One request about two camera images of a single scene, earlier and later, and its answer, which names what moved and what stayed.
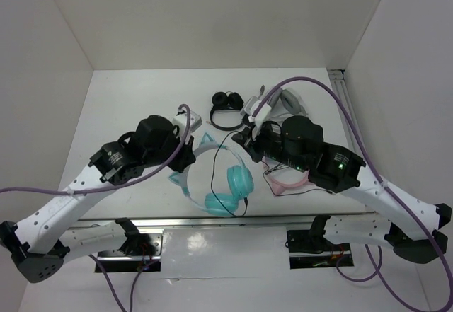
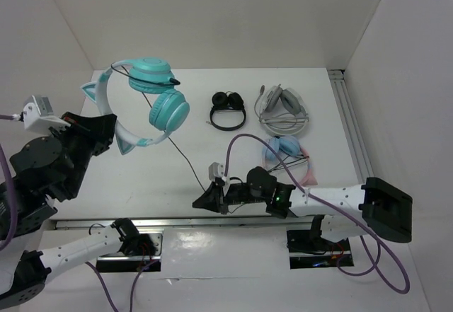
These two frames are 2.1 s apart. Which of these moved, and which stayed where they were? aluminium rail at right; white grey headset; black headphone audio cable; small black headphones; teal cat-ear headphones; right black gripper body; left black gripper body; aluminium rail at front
Moved: right black gripper body; left black gripper body; teal cat-ear headphones; black headphone audio cable
Stayed: white grey headset; aluminium rail at front; small black headphones; aluminium rail at right
